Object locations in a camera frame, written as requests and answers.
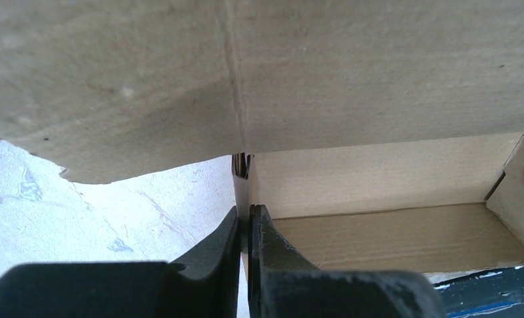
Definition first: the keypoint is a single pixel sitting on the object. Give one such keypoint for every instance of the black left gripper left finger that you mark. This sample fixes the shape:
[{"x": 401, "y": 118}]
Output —
[{"x": 203, "y": 282}]

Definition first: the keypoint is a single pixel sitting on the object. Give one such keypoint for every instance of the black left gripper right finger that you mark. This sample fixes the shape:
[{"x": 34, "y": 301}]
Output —
[{"x": 283, "y": 283}]

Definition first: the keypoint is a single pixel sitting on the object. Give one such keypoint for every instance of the brown cardboard box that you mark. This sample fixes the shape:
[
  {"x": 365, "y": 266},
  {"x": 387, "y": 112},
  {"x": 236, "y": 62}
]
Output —
[{"x": 379, "y": 134}]

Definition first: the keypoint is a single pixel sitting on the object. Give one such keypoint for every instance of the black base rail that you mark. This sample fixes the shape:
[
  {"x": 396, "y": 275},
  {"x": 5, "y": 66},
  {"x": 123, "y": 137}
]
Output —
[{"x": 491, "y": 293}]

